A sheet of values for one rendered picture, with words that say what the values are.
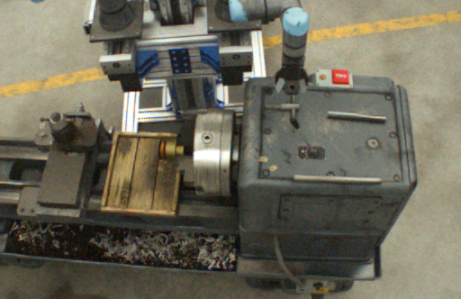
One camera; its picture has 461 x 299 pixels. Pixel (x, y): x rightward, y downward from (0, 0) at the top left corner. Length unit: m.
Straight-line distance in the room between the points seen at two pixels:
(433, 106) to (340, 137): 1.82
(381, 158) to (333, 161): 0.16
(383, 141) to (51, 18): 2.96
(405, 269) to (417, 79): 1.32
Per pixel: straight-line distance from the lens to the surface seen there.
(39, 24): 4.17
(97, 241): 2.46
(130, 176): 2.17
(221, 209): 2.08
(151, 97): 3.20
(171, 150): 1.93
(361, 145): 1.79
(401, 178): 1.76
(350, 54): 3.68
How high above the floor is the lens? 2.77
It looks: 59 degrees down
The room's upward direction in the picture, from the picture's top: 4 degrees counter-clockwise
